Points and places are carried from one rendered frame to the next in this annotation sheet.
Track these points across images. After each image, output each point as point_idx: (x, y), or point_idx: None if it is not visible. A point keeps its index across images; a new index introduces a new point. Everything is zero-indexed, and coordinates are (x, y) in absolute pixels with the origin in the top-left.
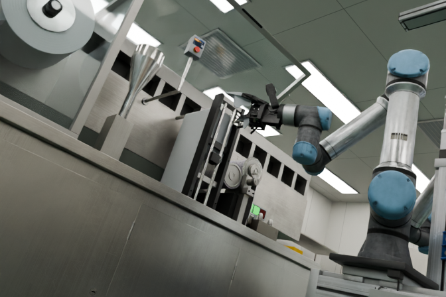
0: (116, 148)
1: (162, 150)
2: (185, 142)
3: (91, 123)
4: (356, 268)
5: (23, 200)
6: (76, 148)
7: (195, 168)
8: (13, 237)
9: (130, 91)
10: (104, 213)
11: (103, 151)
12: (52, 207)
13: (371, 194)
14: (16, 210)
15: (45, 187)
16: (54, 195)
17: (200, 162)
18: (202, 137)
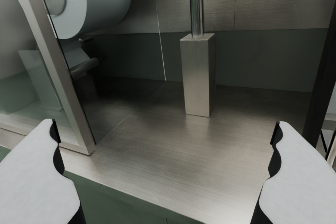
0: (199, 80)
1: (333, 0)
2: None
3: (206, 25)
4: None
5: (84, 204)
6: (72, 178)
7: (311, 117)
8: (96, 223)
9: None
10: (139, 221)
11: (187, 89)
12: (101, 210)
13: None
14: (86, 209)
15: (87, 197)
16: (96, 203)
17: (323, 107)
18: (329, 34)
